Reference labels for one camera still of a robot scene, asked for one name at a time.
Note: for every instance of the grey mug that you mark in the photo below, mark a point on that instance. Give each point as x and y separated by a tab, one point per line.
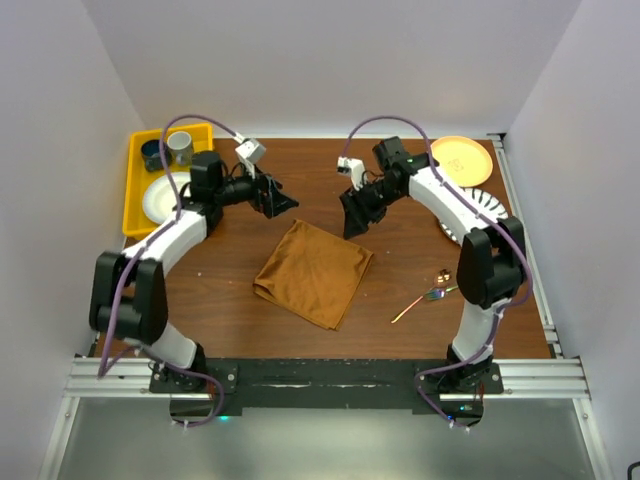
180	144

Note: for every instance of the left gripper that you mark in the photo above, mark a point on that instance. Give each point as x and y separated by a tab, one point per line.
274	203

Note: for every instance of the yellow plastic tray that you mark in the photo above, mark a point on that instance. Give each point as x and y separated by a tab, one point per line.
135	223

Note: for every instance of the rose gold spoon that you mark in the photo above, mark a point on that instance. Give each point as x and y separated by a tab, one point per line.
442	279

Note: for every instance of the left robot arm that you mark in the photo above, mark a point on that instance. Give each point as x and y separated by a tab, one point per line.
129	296

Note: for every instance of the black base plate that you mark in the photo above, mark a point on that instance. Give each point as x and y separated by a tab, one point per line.
417	385

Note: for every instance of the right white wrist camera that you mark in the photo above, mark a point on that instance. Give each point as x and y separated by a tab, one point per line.
354	169

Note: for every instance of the black striped white plate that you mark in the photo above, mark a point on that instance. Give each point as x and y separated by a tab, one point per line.
486	200

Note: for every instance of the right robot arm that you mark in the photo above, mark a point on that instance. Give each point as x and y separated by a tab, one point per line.
492	265

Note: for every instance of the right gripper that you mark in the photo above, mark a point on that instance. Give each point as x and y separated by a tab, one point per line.
357	213

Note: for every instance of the dark blue mug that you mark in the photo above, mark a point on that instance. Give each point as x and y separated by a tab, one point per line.
155	155

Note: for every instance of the iridescent fork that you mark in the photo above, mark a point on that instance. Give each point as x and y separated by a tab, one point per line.
438	293

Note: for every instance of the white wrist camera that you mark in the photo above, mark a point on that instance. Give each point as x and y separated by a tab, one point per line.
249	151
354	169

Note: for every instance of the yellow plate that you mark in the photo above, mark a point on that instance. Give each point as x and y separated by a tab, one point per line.
465	161

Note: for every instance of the brown cloth napkin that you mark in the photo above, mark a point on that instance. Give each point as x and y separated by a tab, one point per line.
313	274

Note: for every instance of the white bowl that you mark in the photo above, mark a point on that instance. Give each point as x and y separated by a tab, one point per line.
159	201

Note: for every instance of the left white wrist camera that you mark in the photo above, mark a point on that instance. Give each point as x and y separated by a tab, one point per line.
249	151

